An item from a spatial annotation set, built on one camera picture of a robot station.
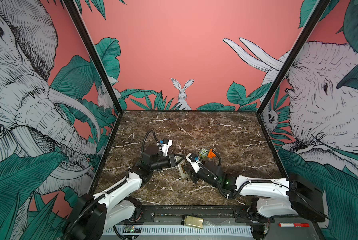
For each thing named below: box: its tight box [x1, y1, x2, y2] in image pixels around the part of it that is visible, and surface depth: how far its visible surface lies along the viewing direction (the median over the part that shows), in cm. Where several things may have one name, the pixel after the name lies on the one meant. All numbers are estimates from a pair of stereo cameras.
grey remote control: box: [175, 152, 189, 179], surface depth 76 cm
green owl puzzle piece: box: [199, 148, 209, 159], surface depth 97 cm
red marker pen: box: [278, 223, 310, 228], surface depth 72 cm
